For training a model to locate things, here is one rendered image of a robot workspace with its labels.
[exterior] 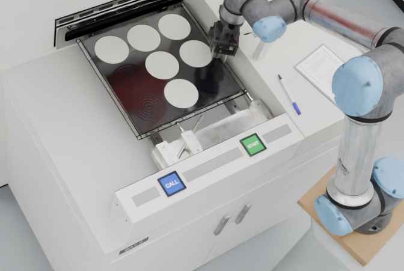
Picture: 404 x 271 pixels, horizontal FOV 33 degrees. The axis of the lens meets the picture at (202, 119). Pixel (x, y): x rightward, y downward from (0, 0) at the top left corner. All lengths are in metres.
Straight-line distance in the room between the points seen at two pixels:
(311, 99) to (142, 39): 0.53
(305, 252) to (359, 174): 0.63
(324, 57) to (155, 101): 0.53
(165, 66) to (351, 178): 0.66
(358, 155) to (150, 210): 0.52
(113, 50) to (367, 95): 0.85
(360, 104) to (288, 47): 0.66
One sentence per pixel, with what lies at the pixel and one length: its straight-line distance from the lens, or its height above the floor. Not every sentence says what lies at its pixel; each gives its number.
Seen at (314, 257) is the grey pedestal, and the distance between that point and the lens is 2.21.
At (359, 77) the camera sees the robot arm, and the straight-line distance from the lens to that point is 1.46.
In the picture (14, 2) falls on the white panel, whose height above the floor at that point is 1.10.
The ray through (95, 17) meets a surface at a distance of 2.04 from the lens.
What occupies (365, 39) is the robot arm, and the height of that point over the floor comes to 1.36.
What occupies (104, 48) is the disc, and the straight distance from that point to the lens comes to 2.03.
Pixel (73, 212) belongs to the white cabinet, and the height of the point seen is 0.76.
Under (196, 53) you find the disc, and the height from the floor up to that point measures 0.90.
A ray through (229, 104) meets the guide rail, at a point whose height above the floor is 0.85.
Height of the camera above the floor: 2.51
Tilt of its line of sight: 56 degrees down
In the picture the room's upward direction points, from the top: 22 degrees clockwise
